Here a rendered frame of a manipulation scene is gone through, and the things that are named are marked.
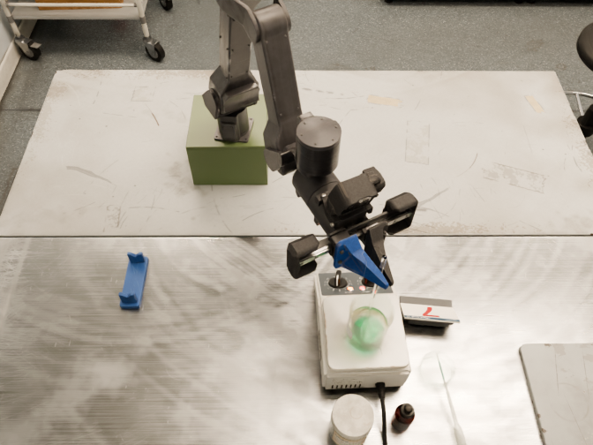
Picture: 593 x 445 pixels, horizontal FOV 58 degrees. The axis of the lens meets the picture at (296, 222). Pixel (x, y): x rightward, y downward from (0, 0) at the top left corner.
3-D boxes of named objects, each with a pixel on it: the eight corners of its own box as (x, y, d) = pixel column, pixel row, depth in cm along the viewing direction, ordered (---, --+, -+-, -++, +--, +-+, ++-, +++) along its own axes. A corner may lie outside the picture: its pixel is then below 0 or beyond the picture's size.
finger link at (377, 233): (357, 255, 72) (364, 230, 67) (380, 245, 73) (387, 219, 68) (386, 297, 69) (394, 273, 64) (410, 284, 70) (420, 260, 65)
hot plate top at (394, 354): (321, 297, 85) (321, 295, 84) (396, 295, 86) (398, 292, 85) (327, 372, 78) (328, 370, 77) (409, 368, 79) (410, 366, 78)
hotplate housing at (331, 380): (312, 280, 96) (314, 256, 90) (386, 277, 97) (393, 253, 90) (322, 406, 83) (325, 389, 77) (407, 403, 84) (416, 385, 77)
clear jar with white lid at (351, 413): (330, 407, 83) (334, 390, 77) (369, 412, 83) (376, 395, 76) (326, 448, 80) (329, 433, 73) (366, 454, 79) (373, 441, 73)
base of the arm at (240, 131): (221, 116, 105) (217, 91, 100) (254, 119, 104) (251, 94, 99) (213, 141, 100) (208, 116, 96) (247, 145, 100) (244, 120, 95)
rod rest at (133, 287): (131, 259, 98) (125, 248, 95) (149, 259, 98) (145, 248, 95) (120, 308, 92) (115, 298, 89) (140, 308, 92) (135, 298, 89)
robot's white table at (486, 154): (139, 264, 202) (55, 68, 129) (459, 263, 204) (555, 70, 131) (116, 393, 174) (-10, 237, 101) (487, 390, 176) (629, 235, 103)
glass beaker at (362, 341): (376, 364, 78) (384, 340, 72) (336, 344, 80) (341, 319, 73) (394, 325, 82) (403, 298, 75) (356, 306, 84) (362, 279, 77)
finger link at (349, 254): (332, 267, 71) (335, 242, 66) (356, 256, 72) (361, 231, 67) (360, 310, 68) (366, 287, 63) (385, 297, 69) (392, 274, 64)
